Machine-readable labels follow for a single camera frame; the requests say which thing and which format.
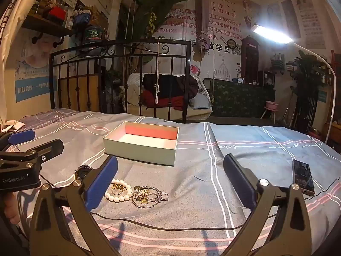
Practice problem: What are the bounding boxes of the person's left hand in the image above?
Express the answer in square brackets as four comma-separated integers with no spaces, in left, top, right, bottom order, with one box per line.
[3,191,26,220]

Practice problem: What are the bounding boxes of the white pearl bracelet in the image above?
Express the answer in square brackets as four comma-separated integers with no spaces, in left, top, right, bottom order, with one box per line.
[104,179,133,202]

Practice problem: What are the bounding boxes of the green water jug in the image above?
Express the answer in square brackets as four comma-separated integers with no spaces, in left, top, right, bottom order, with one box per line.
[82,24,103,46]

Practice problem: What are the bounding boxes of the pink stool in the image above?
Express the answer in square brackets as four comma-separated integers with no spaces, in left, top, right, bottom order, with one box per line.
[260,100,279,119]

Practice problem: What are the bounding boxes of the portrait wall poster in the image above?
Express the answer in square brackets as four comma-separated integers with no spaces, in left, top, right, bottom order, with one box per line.
[292,0,327,50]

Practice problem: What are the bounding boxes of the brown strap wristwatch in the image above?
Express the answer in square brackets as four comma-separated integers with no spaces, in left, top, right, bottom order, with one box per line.
[74,165,94,180]

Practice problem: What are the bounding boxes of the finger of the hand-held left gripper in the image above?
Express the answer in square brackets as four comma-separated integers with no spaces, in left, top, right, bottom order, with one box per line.
[0,139,64,167]
[0,129,36,152]

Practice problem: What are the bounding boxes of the white tassel cord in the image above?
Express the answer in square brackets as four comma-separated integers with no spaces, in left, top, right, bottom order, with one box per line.
[154,39,162,105]

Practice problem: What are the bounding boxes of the gold leaf ring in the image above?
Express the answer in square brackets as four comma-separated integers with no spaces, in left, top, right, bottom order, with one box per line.
[111,183,127,196]

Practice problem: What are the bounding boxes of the light blue pillow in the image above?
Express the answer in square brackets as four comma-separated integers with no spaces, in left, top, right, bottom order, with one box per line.
[189,93,212,110]

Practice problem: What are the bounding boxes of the pale green box pink inside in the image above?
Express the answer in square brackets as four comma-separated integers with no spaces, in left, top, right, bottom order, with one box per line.
[103,121,180,167]

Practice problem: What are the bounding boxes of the grey-blue checked bed sheet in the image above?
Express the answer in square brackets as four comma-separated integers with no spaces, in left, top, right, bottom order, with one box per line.
[0,107,341,256]

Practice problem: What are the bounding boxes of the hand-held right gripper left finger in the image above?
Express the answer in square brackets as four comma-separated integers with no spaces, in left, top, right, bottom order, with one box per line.
[29,155,119,256]

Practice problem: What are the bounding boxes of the white floor lamp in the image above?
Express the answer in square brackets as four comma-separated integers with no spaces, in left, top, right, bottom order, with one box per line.
[250,24,339,145]

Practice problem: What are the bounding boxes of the gold chain pendant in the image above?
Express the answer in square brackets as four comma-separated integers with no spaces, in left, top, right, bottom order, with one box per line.
[132,187,150,208]

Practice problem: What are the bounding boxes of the pile of dark clothes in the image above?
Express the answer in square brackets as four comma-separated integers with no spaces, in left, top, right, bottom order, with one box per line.
[141,73,199,110]

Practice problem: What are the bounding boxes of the dark red booth cabinet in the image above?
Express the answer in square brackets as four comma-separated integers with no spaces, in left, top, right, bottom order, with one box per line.
[240,36,260,80]

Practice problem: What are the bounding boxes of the white wicker hanging chair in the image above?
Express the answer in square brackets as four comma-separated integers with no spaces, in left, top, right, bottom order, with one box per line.
[126,72,214,120]

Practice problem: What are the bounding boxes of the large printed wall banner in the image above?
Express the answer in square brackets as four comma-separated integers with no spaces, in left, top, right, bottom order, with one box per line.
[157,0,262,84]

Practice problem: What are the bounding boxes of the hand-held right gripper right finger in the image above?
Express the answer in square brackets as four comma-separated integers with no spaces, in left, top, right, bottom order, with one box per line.
[223,153,313,256]

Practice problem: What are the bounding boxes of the black iron bed frame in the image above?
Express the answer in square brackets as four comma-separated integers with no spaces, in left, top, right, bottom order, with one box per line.
[49,39,193,124]

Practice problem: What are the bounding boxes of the red box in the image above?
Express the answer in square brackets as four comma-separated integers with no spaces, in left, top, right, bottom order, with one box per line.
[49,6,68,22]

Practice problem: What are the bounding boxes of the black phone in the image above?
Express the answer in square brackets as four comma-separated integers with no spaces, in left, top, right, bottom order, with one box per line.
[292,159,315,195]

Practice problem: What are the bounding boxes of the potted green plant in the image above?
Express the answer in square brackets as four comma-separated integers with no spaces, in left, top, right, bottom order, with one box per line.
[291,50,329,129]

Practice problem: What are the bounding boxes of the green patterned counter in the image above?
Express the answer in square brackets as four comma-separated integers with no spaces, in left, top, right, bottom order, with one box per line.
[210,78,277,118]

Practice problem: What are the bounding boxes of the blue case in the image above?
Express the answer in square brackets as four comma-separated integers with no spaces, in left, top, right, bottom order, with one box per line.
[73,11,91,26]

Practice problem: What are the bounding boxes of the thin metal bangle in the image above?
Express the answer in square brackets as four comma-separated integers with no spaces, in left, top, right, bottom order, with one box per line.
[132,187,161,209]

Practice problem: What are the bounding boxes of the blue wall poster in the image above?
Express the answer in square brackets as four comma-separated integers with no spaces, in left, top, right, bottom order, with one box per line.
[14,37,58,103]

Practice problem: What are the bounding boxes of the beige cloth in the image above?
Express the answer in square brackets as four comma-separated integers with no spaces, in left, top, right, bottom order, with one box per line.
[0,119,26,134]

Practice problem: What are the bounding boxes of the dark wooden wall shelf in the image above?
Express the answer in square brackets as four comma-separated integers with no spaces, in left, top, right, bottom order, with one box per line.
[21,13,78,48]

